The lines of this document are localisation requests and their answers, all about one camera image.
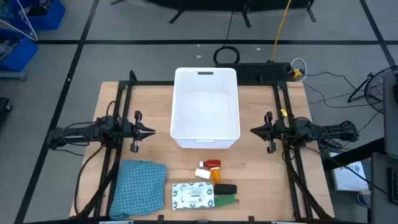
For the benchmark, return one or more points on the yellow connector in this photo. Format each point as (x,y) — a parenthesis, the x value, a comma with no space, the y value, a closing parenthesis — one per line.
(297,73)

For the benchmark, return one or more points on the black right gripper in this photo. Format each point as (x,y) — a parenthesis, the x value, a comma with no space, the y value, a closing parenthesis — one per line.
(276,130)

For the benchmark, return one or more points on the white printed plastic packet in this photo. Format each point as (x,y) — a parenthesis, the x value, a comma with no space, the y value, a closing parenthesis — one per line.
(192,196)

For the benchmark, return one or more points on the blue storage bin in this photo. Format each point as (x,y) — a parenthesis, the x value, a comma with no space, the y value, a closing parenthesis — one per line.
(21,56)
(46,15)

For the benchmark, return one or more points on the black aluminium table frame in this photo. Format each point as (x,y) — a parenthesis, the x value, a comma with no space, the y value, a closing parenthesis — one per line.
(281,99)

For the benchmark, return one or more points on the black floor fan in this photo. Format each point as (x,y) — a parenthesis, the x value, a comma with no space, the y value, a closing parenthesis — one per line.
(377,90)

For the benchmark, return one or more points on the orange small block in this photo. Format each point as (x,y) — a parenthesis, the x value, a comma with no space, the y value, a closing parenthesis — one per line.
(215,175)

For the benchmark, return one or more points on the white printed booklet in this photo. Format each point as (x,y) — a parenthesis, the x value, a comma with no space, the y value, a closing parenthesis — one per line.
(349,175)

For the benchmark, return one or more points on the black power box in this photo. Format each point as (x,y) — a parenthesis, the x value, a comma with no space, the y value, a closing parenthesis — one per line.
(264,71)

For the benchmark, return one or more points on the small white bottle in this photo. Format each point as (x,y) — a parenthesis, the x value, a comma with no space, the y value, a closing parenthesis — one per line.
(202,173)

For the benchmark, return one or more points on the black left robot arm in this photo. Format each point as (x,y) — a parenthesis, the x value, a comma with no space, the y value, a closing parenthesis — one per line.
(77,132)

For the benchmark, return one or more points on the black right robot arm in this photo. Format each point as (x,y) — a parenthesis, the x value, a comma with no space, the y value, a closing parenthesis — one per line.
(335,132)

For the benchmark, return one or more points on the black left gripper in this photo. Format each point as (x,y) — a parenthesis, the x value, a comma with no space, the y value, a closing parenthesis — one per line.
(133,130)

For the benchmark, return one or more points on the green bandage roll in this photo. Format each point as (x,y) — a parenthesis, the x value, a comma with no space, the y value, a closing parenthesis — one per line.
(225,201)

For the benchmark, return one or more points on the red bottle with white cap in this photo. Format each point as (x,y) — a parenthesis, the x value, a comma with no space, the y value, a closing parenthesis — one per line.
(212,163)

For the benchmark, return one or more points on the white plastic basket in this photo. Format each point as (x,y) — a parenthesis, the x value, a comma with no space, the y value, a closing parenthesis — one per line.
(205,109)

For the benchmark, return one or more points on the black stand legs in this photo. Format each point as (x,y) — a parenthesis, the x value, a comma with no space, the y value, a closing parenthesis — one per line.
(245,12)

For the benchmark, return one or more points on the grey monitor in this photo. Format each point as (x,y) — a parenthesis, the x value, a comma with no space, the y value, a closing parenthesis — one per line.
(391,118)

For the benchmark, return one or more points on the teal patterned cloth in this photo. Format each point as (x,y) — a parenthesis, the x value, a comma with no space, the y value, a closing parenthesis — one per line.
(140,189)

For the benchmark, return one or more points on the black desk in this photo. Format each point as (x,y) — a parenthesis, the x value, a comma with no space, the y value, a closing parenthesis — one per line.
(382,186)

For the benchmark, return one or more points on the yellow tag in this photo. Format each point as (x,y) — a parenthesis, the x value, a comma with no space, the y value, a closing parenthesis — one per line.
(283,112)

